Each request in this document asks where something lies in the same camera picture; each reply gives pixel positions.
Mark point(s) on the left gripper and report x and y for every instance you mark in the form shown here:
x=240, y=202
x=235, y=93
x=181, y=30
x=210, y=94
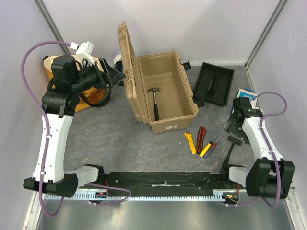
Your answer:
x=114, y=78

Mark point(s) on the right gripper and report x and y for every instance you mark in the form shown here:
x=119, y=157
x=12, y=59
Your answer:
x=230, y=126

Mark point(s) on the black rubber mallet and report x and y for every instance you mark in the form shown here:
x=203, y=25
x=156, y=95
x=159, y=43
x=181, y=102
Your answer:
x=230, y=151

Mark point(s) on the red blue screwdriver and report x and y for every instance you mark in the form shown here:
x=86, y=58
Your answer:
x=211, y=149

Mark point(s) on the yellow handle screwdriver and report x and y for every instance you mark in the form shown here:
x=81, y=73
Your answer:
x=207, y=147

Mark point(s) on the red black utility knife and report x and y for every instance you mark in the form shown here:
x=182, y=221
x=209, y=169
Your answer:
x=200, y=138

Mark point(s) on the yellow utility knife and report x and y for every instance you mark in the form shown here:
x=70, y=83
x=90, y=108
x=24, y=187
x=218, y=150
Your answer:
x=191, y=143

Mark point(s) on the black toolbox tray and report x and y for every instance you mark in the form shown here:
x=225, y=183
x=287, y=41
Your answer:
x=213, y=85

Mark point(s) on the black handle hammer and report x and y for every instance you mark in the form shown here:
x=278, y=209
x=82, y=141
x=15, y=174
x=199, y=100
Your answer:
x=154, y=90

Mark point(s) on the tan plastic toolbox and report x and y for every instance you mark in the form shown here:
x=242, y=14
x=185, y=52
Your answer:
x=157, y=87

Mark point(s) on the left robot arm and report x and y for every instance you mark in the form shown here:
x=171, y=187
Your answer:
x=70, y=79

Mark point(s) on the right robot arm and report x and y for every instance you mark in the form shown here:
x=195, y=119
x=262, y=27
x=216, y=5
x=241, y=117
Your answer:
x=271, y=175

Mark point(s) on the yellow canvas tote bag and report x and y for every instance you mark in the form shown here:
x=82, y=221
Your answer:
x=93, y=95

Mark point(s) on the blue razor package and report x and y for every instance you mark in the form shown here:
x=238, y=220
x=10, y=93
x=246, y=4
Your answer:
x=248, y=94

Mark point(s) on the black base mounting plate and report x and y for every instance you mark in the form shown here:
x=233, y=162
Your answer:
x=168, y=183

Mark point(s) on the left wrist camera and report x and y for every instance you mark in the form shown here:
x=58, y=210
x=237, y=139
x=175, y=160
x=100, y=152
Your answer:
x=84, y=51

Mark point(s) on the slotted cable duct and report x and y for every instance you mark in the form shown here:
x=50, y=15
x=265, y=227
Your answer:
x=96, y=195

